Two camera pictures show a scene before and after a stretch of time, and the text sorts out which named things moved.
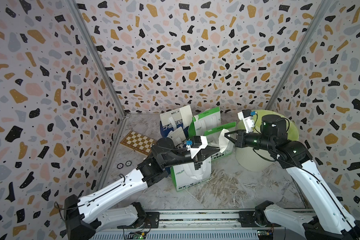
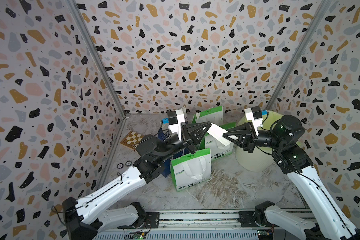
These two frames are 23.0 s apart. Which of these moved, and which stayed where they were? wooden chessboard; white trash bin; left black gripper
Moved: left black gripper
Stayed: wooden chessboard; white trash bin
